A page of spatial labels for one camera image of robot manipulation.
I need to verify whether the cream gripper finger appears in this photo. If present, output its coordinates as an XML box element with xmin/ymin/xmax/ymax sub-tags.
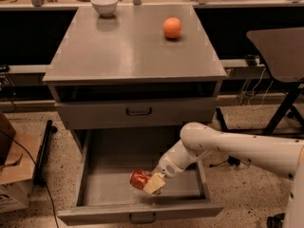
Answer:
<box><xmin>143</xmin><ymin>173</ymin><xmax>165</xmax><ymax>194</ymax></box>

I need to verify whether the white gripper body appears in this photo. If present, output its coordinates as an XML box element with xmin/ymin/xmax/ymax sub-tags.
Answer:
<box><xmin>157</xmin><ymin>153</ymin><xmax>183</xmax><ymax>179</ymax></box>

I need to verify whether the red coke can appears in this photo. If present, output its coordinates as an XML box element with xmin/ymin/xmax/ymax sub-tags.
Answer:
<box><xmin>129</xmin><ymin>169</ymin><xmax>158</xmax><ymax>191</ymax></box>

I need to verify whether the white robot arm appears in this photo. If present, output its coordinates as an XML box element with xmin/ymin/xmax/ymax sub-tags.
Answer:
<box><xmin>143</xmin><ymin>123</ymin><xmax>304</xmax><ymax>228</ymax></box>

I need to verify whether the open grey bottom drawer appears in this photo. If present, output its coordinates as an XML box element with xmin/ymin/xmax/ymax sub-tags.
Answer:
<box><xmin>58</xmin><ymin>126</ymin><xmax>223</xmax><ymax>226</ymax></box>

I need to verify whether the closed grey upper drawer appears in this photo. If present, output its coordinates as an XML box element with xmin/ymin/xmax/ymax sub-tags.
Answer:
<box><xmin>56</xmin><ymin>97</ymin><xmax>218</xmax><ymax>129</ymax></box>

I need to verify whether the grey drawer cabinet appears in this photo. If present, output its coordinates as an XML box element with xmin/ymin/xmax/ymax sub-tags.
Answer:
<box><xmin>42</xmin><ymin>4</ymin><xmax>228</xmax><ymax>144</ymax></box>

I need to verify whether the black table leg bar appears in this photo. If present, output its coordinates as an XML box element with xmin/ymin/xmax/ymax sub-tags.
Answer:
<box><xmin>216</xmin><ymin>107</ymin><xmax>229</xmax><ymax>132</ymax></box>

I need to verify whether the black caster wheel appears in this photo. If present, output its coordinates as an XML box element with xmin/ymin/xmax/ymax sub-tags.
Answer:
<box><xmin>267</xmin><ymin>213</ymin><xmax>285</xmax><ymax>228</ymax></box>

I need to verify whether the orange fruit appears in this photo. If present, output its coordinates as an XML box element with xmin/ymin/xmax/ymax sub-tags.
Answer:
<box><xmin>162</xmin><ymin>17</ymin><xmax>181</xmax><ymax>39</ymax></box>

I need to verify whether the cardboard box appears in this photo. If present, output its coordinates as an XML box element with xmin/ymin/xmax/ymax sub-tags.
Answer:
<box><xmin>0</xmin><ymin>113</ymin><xmax>40</xmax><ymax>213</ymax></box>

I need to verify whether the white ceramic bowl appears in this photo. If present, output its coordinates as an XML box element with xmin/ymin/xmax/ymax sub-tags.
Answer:
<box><xmin>90</xmin><ymin>0</ymin><xmax>118</xmax><ymax>17</ymax></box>

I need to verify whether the black floor cable right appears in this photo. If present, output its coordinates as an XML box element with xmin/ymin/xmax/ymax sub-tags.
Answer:
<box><xmin>208</xmin><ymin>155</ymin><xmax>253</xmax><ymax>168</ymax></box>

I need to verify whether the black floor cable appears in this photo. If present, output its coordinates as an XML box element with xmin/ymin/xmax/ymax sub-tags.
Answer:
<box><xmin>0</xmin><ymin>128</ymin><xmax>60</xmax><ymax>228</ymax></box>
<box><xmin>208</xmin><ymin>155</ymin><xmax>253</xmax><ymax>168</ymax></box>

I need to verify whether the black floor rail left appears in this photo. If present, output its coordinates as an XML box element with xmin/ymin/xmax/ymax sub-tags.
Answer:
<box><xmin>33</xmin><ymin>120</ymin><xmax>58</xmax><ymax>186</ymax></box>

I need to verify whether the black floor cable left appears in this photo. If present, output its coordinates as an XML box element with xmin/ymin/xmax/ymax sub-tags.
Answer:
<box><xmin>0</xmin><ymin>128</ymin><xmax>60</xmax><ymax>228</ymax></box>

